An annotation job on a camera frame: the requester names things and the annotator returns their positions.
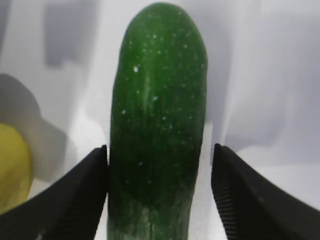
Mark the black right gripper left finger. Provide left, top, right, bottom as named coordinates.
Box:
left=0, top=145, right=109, bottom=240

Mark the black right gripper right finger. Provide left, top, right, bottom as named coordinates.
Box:
left=211, top=143, right=320, bottom=240

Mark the yellow lemon-shaped fruit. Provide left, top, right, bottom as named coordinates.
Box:
left=0, top=123, right=33, bottom=214

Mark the green cucumber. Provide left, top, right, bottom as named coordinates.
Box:
left=107, top=2, right=208, bottom=240

